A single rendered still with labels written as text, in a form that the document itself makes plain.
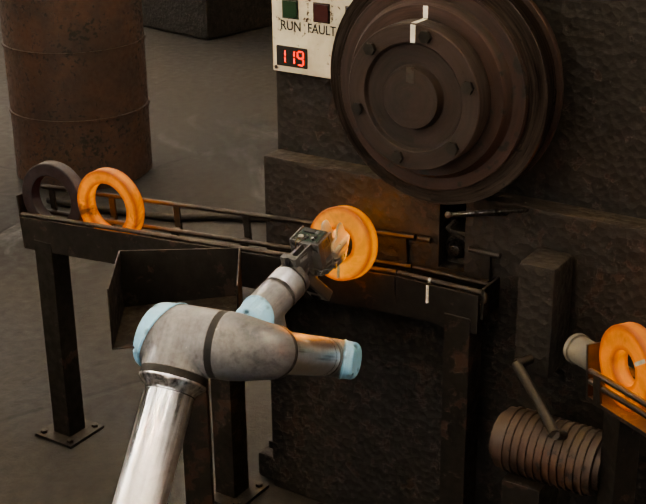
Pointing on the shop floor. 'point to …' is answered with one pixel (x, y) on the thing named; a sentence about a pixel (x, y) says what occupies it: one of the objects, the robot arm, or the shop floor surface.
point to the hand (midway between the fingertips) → (344, 234)
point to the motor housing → (544, 457)
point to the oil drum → (77, 85)
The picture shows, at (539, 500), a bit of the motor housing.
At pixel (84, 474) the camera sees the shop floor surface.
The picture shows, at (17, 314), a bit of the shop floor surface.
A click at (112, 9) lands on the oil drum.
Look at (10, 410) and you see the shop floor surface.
